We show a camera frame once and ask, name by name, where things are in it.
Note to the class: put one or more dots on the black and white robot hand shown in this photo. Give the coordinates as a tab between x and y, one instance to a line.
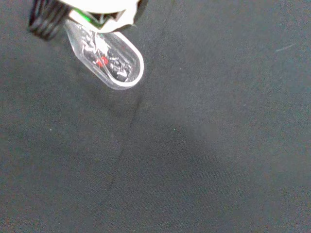
107	9

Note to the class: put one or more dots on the black bench cloth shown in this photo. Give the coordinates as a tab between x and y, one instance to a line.
194	145

